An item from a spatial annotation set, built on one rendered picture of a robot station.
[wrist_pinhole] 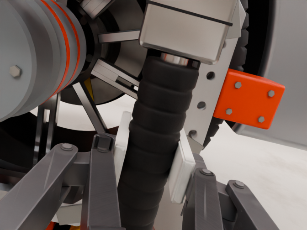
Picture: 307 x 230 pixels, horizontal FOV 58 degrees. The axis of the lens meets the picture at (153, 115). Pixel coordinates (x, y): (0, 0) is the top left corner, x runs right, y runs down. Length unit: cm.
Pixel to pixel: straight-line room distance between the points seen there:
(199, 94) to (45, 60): 22
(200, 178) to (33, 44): 18
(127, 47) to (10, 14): 44
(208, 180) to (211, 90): 26
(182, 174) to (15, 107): 17
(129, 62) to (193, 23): 52
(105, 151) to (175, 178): 5
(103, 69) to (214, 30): 35
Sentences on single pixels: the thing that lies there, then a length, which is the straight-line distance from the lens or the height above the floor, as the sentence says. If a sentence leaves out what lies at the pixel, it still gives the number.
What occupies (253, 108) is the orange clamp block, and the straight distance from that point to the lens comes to 43.
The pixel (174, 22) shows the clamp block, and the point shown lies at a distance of 17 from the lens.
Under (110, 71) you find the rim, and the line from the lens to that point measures 50.
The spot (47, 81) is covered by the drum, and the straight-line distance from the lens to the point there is 30.
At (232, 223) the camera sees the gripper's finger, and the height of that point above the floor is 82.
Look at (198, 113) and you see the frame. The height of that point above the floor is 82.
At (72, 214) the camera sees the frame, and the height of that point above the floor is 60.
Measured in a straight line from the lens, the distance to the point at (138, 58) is 68.
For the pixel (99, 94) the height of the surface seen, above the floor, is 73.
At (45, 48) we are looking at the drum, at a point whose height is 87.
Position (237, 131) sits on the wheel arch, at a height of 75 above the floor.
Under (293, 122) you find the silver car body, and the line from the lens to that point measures 68.
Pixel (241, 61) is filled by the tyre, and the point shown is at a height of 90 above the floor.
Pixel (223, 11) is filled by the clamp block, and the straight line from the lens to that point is 17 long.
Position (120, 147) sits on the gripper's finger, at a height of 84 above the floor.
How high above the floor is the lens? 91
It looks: 16 degrees down
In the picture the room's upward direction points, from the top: 15 degrees clockwise
